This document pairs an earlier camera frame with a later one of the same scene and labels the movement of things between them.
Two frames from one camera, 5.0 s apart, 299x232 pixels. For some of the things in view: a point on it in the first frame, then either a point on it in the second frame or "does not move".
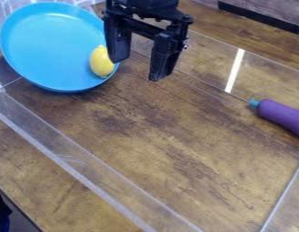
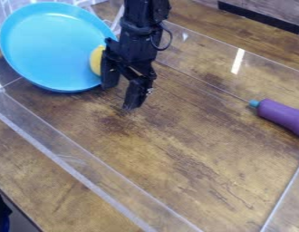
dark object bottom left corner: (1, 214) does not move
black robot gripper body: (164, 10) → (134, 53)
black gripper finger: (170, 45) → (139, 89)
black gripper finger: (119, 40) → (110, 72)
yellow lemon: (100, 62) does not move
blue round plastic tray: (47, 41) does not move
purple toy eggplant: (287, 115) does not move
